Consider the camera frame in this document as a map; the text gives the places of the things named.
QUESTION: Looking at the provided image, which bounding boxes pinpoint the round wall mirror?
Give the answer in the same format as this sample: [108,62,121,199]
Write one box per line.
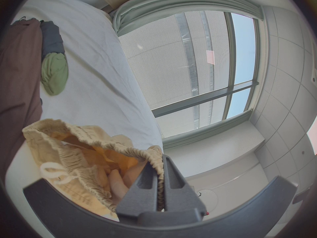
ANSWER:
[197,189,219,215]

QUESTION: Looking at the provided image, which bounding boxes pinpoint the tan shorts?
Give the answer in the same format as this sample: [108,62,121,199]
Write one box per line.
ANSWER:
[22,119,165,219]

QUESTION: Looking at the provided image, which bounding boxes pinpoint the black garment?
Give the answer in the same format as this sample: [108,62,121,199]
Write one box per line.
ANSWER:
[39,21,65,59]

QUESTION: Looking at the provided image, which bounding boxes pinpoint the green garment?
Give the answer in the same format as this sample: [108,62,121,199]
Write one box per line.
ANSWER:
[41,52,69,96]

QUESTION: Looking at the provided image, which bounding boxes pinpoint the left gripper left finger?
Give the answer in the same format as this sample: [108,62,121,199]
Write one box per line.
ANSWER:
[116,161,159,220]

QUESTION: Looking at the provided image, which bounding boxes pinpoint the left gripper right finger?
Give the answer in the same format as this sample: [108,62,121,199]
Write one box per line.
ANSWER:
[162,154,207,215]

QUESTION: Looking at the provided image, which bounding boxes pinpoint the ceiling light panel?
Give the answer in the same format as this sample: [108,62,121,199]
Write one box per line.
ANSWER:
[306,118,317,156]

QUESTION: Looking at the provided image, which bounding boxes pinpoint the brown garment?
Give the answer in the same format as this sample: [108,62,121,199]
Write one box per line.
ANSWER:
[0,19,44,183]

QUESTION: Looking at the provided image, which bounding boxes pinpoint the window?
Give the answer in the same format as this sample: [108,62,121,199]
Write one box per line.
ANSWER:
[118,10,260,139]

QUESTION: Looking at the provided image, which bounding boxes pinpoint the bed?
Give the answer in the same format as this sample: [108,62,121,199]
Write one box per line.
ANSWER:
[0,0,164,222]

